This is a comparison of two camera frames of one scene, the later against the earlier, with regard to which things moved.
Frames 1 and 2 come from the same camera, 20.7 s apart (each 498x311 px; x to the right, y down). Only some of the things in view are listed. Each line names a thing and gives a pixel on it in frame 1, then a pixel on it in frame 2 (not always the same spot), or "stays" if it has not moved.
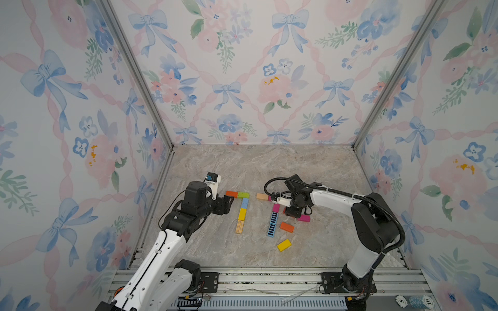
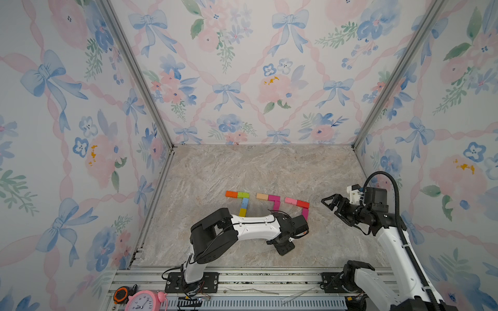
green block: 242,195 stays
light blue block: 245,203 stays
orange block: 231,194 stays
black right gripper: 291,212 -> 338,197
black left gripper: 221,202 -> 286,250
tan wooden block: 260,196 stays
